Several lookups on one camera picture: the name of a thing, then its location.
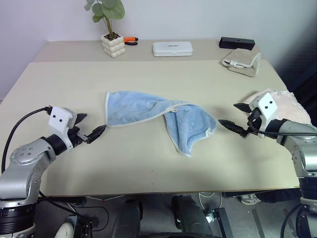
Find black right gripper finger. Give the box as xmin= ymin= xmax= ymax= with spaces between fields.
xmin=233 ymin=103 xmax=252 ymax=114
xmin=218 ymin=119 xmax=248 ymax=135

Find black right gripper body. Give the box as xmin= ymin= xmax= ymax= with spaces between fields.
xmin=240 ymin=109 xmax=264 ymax=138

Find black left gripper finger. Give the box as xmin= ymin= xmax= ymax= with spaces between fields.
xmin=74 ymin=113 xmax=88 ymax=126
xmin=86 ymin=124 xmax=107 ymax=144

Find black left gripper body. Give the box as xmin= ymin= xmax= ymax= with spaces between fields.
xmin=66 ymin=126 xmax=90 ymax=149

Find pale pink towel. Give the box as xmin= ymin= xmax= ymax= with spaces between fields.
xmin=244 ymin=88 xmax=312 ymax=126

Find light blue towel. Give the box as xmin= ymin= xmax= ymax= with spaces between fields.
xmin=105 ymin=91 xmax=218 ymax=158

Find folded beige towel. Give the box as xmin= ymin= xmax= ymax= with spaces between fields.
xmin=221 ymin=48 xmax=264 ymax=78

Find black rectangular box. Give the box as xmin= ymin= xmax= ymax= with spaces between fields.
xmin=218 ymin=37 xmax=256 ymax=51

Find white sneaker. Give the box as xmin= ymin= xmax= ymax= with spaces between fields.
xmin=240 ymin=193 xmax=262 ymax=206

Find green plant in white pot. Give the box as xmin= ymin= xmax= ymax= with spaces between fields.
xmin=84 ymin=0 xmax=126 ymax=59

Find dark rounded shape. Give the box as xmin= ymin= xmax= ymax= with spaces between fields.
xmin=172 ymin=195 xmax=214 ymax=237
xmin=115 ymin=199 xmax=143 ymax=238

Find white flat plastic case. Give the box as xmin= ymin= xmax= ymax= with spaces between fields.
xmin=152 ymin=41 xmax=194 ymax=57

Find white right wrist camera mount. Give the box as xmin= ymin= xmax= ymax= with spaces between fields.
xmin=248 ymin=93 xmax=278 ymax=136

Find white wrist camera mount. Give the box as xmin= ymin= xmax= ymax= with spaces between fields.
xmin=248 ymin=93 xmax=278 ymax=136
xmin=48 ymin=106 xmax=78 ymax=149

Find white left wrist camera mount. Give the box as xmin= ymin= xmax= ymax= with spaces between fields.
xmin=48 ymin=106 xmax=78 ymax=149

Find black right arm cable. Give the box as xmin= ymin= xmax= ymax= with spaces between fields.
xmin=247 ymin=113 xmax=317 ymax=138

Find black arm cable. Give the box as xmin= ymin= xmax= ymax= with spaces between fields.
xmin=1 ymin=106 xmax=54 ymax=174
xmin=247 ymin=113 xmax=317 ymax=138

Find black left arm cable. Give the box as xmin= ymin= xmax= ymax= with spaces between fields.
xmin=1 ymin=106 xmax=54 ymax=174

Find black floor cable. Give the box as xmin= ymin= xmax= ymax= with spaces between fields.
xmin=38 ymin=192 xmax=110 ymax=233

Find thin white cable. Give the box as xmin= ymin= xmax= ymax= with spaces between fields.
xmin=198 ymin=192 xmax=222 ymax=212

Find orange handled pliers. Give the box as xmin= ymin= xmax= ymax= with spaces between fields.
xmin=123 ymin=36 xmax=139 ymax=47

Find black metal bracket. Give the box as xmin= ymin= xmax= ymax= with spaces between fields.
xmin=210 ymin=207 xmax=235 ymax=238

